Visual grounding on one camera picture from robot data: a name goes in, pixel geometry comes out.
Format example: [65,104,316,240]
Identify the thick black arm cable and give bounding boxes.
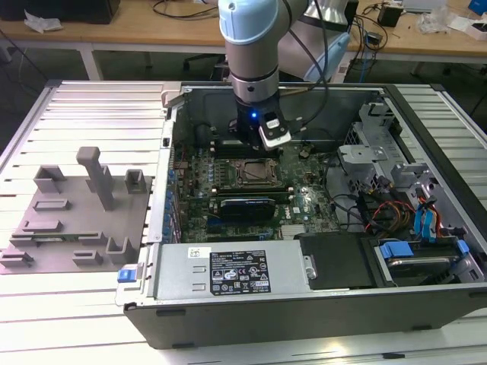
[281,0,333,132]

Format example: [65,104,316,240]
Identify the flat grey device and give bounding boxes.
[402,0,447,11]

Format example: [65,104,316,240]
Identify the metal socket cover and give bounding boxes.
[237,159,281,188]

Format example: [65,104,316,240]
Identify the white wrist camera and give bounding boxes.
[258,111,293,149]

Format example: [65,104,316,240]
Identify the blue disk carrier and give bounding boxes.
[374,238,471,263]

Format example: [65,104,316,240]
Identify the small black box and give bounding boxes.
[377,4,403,28]

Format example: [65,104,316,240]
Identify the white cardboard box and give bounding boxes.
[448,14,487,41]

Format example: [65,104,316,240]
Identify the silver chipset heatsink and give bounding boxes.
[280,224,306,241]

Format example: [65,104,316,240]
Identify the grey power supply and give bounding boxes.
[154,241,312,302]

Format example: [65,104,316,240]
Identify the green motherboard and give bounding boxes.
[169,142,342,244]

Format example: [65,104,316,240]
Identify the crumpled white paper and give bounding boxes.
[23,9,64,33]

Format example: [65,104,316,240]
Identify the black graphics card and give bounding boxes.
[218,196,277,221]

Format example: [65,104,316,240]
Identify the silver CPU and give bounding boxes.
[245,163,273,183]

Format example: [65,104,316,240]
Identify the red yellow wire bundle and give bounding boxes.
[364,200,416,233]

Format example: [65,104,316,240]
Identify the open black PC case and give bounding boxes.
[113,81,487,350]

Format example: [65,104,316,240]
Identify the blue flat wires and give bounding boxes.
[413,200,443,244]

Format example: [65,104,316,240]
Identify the large black box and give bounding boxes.
[0,0,122,24]

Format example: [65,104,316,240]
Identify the clear plastic bag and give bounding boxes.
[416,7,452,35]

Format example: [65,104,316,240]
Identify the wooden desk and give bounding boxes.
[0,0,487,81]

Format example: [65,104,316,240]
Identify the black wire bundle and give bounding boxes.
[329,150,368,233]

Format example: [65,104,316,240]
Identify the silver drive cage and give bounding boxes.
[336,99,405,198]

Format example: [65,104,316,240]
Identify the grey parts rack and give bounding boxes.
[0,146,153,275]

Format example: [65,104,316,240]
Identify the black RAM stick white label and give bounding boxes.
[211,137,244,150]

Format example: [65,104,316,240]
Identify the silver hard disk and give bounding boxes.
[386,255,456,287]

